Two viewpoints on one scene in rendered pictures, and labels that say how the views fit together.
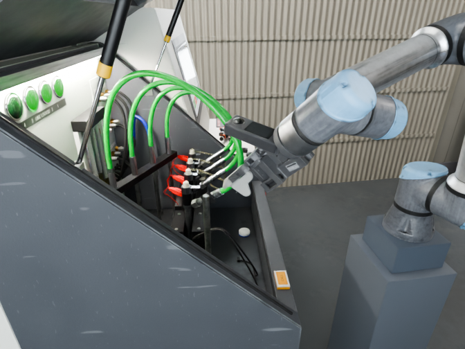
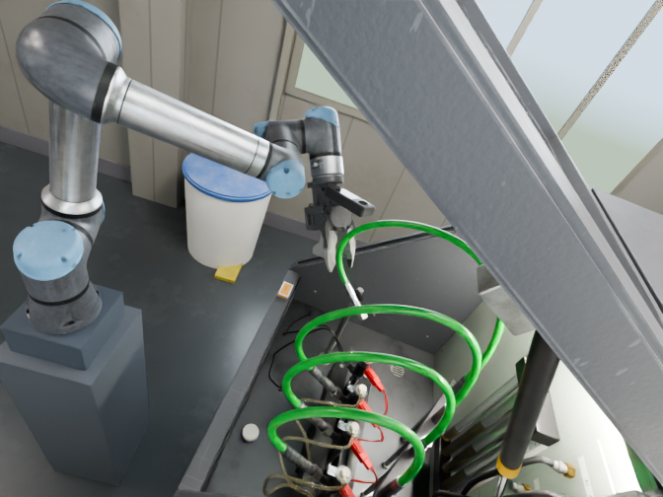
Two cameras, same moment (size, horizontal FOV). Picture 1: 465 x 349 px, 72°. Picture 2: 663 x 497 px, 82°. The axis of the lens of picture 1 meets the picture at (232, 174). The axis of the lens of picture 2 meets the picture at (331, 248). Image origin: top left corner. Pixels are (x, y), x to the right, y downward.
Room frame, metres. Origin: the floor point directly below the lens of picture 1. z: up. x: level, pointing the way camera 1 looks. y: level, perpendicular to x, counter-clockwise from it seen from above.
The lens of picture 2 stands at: (1.30, -0.01, 1.78)
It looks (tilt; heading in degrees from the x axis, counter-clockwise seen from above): 40 degrees down; 183
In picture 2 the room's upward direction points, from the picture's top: 22 degrees clockwise
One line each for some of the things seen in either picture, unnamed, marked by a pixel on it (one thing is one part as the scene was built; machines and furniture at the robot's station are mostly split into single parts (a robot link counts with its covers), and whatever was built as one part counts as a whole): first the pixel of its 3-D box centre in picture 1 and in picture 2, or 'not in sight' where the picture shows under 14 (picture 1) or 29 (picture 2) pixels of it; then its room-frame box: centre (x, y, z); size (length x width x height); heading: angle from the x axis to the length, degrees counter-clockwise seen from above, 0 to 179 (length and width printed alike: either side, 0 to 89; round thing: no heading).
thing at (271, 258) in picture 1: (266, 248); (251, 370); (0.80, -0.11, 0.87); 0.62 x 0.04 x 0.16; 2
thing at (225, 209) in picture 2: not in sight; (226, 211); (-0.37, -0.75, 0.29); 0.50 x 0.48 x 0.59; 99
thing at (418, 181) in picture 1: (422, 185); (53, 258); (0.86, -0.58, 1.07); 0.13 x 0.12 x 0.14; 28
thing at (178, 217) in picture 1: (192, 219); (329, 446); (0.91, 0.14, 0.91); 0.34 x 0.10 x 0.15; 2
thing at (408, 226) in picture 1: (410, 215); (62, 295); (0.87, -0.57, 0.95); 0.15 x 0.15 x 0.10
